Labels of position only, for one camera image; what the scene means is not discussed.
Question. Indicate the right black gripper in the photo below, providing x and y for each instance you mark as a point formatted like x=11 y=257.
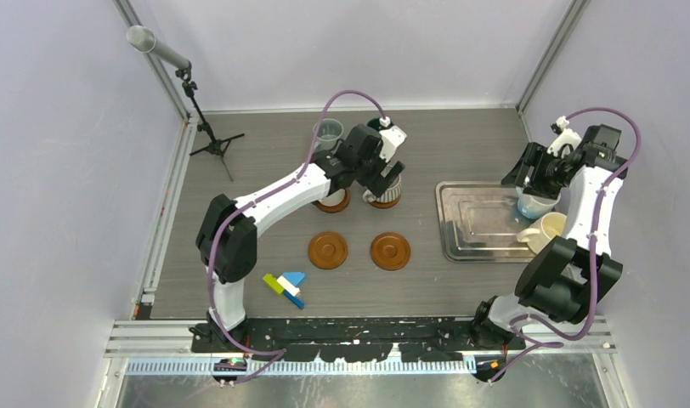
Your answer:
x=534 y=155

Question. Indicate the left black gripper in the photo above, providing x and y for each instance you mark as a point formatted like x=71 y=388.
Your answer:
x=384 y=181

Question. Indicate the ribbed grey cup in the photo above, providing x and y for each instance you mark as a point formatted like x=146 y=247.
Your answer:
x=389 y=197

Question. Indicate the wooden coaster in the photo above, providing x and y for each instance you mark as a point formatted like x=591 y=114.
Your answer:
x=390 y=251
x=336 y=209
x=385 y=204
x=327 y=250

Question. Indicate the dark teal mug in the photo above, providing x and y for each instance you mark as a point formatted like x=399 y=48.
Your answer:
x=374 y=123

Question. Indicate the ribbed clear glass cup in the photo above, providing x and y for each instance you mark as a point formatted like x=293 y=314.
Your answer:
x=334 y=199

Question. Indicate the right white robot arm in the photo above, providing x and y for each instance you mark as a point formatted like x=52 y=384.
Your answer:
x=574 y=271

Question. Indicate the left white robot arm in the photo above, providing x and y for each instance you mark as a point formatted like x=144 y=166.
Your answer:
x=228 y=236

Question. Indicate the white mug blue outside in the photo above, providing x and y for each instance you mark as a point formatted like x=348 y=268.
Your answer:
x=532 y=206

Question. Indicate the cream mug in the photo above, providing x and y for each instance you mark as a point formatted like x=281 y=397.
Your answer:
x=537 y=236

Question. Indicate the metal tray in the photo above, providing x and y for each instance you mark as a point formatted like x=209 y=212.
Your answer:
x=479 y=223

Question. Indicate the coloured toy brick stack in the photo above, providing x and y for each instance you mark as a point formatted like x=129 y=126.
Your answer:
x=288 y=286

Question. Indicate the black microphone tripod stand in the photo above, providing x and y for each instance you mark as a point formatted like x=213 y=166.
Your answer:
x=216 y=147

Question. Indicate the grey microphone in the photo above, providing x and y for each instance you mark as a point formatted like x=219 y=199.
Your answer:
x=145 y=41

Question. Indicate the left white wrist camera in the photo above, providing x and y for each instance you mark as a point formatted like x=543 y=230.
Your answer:
x=392 y=137

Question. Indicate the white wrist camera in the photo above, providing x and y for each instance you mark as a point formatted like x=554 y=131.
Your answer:
x=567 y=139
x=392 y=137

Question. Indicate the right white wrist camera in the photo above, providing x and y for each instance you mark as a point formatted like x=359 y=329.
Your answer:
x=567 y=139

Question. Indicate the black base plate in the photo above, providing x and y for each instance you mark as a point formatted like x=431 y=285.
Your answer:
x=418 y=339

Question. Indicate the aluminium frame rail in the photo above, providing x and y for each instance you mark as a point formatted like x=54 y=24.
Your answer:
x=193 y=347

